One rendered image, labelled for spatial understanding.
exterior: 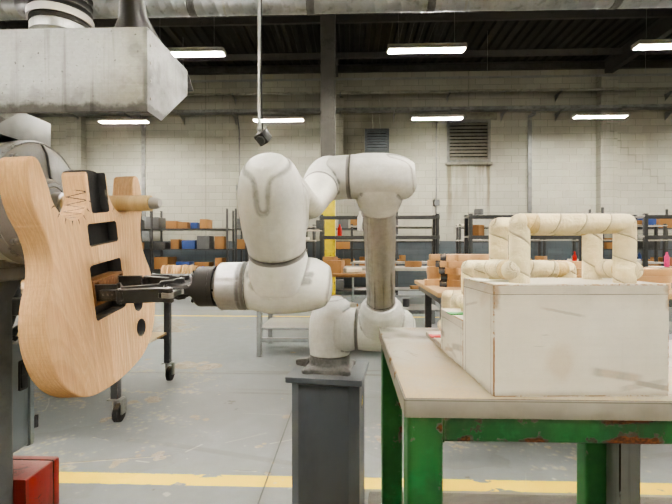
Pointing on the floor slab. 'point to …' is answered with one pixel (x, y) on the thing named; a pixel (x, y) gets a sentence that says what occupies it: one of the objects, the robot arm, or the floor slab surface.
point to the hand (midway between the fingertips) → (111, 287)
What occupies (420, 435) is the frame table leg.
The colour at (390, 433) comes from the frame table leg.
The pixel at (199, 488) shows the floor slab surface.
